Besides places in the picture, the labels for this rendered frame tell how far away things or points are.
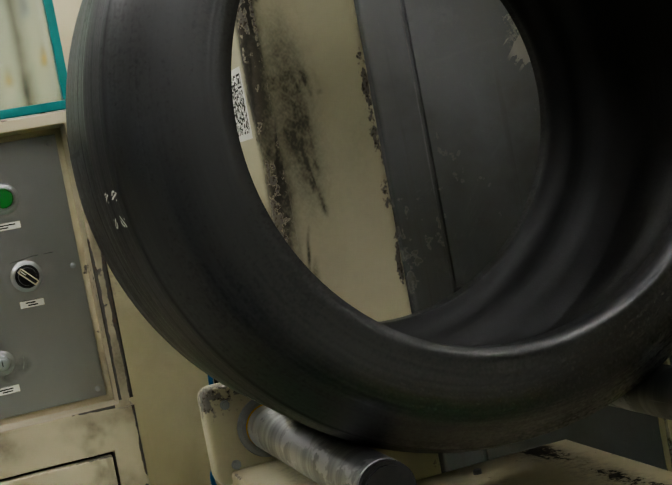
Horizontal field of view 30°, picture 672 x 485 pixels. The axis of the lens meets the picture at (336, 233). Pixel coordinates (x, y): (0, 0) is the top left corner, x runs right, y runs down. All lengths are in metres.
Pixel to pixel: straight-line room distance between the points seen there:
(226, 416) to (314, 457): 0.23
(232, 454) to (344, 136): 0.34
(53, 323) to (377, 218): 0.50
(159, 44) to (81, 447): 0.80
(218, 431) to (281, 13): 0.42
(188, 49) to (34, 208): 0.75
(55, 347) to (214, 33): 0.80
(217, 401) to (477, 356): 0.37
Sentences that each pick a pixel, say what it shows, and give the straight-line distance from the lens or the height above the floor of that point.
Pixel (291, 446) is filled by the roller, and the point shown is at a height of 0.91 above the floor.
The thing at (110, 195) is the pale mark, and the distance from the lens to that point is 0.93.
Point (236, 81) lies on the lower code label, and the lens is 1.32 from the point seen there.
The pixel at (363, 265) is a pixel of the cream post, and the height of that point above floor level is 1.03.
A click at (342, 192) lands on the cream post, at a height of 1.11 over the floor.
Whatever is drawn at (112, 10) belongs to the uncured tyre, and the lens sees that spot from 0.92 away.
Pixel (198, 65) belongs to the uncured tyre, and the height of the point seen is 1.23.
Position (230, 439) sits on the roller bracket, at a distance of 1.25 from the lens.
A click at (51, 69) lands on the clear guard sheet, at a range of 1.61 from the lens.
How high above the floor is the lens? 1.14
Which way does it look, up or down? 3 degrees down
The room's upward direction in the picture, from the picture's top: 11 degrees counter-clockwise
